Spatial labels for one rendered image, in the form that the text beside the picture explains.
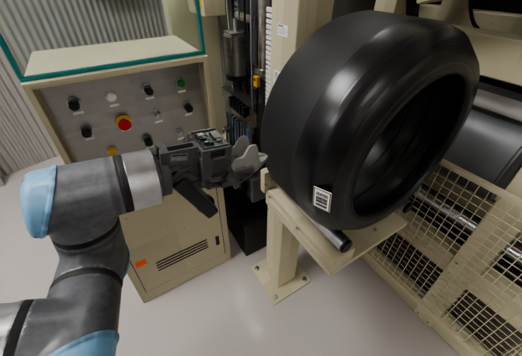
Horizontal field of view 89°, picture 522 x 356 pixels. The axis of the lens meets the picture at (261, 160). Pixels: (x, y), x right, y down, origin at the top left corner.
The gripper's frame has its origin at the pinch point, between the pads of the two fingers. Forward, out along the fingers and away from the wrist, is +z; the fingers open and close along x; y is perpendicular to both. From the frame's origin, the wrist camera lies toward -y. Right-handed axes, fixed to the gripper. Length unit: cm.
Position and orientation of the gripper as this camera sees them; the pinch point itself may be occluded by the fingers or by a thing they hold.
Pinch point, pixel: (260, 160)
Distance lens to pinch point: 53.8
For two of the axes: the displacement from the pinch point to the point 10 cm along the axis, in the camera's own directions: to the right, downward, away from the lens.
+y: 1.0, -8.3, -5.4
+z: 8.5, -2.1, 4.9
